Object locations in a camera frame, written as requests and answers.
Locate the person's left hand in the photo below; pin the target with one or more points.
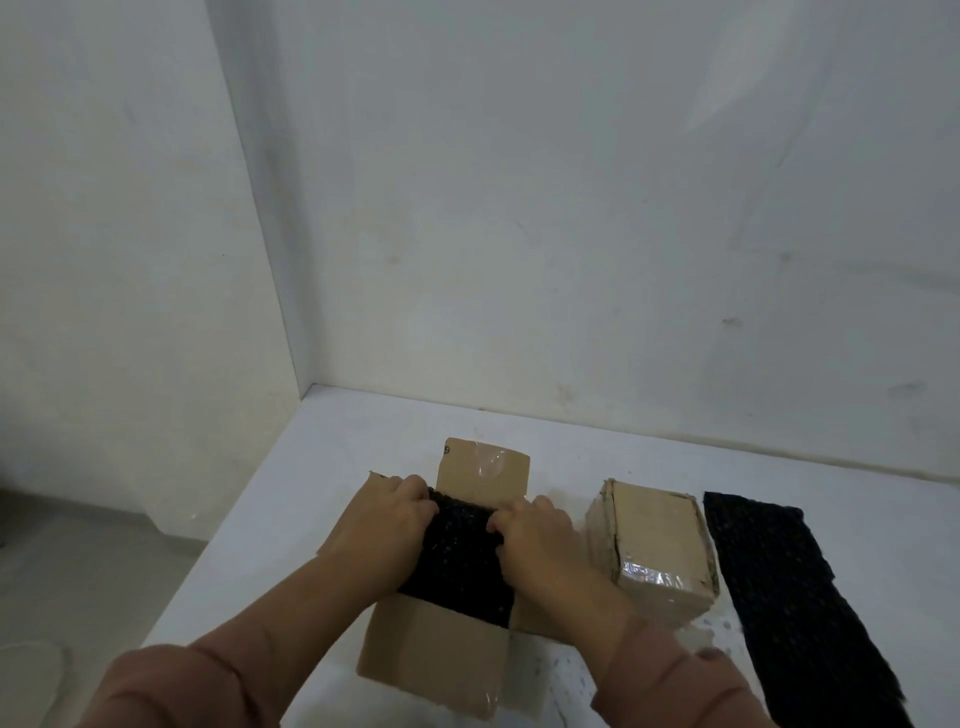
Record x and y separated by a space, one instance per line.
375 529

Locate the person's right hand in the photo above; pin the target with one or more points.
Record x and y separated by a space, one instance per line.
544 547

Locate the person's right fingers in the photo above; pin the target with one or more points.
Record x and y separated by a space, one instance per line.
521 516

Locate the person's left fingers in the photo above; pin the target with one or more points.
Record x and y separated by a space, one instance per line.
417 495

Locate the black foam piece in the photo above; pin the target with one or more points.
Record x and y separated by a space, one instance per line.
461 559

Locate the person's left forearm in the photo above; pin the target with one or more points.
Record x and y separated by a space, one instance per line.
247 645

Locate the person's right forearm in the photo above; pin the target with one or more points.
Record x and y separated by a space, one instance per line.
637 660

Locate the taped closed cardboard box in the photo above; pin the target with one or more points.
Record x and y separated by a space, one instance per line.
656 544

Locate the open brown cardboard box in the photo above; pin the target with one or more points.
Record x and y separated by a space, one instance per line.
431 660

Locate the long black foam sheet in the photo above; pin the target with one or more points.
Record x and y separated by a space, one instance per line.
795 607

